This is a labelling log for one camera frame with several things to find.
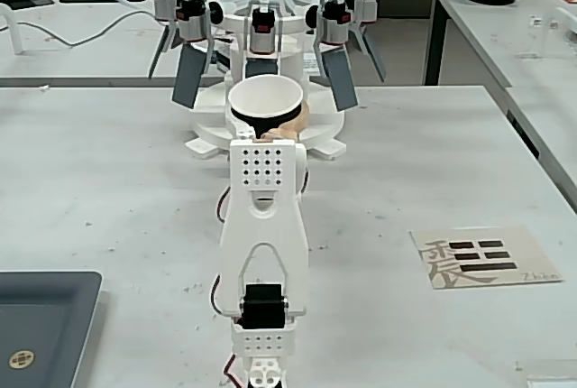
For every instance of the tan gripper with motor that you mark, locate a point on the tan gripper with motor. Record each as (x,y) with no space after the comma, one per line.
(247,126)

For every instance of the black paper cup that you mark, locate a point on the black paper cup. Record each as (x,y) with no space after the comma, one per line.
(266,95)

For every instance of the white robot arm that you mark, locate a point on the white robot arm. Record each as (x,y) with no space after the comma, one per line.
(266,234)

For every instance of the printed paper mat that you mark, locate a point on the printed paper mat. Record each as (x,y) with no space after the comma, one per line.
(523,243)

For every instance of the white dispenser machine base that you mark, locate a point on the white dispenser machine base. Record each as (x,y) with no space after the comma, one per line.
(324,131)

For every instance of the grey dispenser plate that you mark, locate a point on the grey dispenser plate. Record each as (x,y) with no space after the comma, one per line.
(187,76)
(372,56)
(261,66)
(160,52)
(341,81)

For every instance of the clear acrylic stand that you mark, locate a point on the clear acrylic stand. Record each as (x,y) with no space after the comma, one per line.
(551,22)

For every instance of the dark grey tray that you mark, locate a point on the dark grey tray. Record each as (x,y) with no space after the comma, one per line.
(45,316)

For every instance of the white flat box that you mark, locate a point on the white flat box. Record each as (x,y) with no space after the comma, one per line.
(554,382)

